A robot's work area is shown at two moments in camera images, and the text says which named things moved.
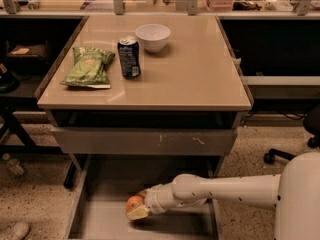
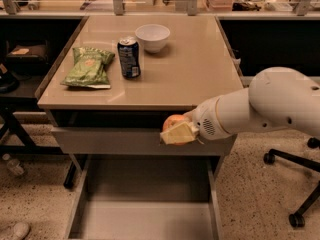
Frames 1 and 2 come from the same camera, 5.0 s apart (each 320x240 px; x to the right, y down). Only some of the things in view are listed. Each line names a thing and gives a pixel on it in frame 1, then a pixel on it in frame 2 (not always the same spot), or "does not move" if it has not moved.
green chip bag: (88, 68) does not move
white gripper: (155, 199) to (205, 119)
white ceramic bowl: (153, 36) does not move
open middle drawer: (109, 181) does not move
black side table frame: (10, 105) does not move
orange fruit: (133, 202) to (173, 121)
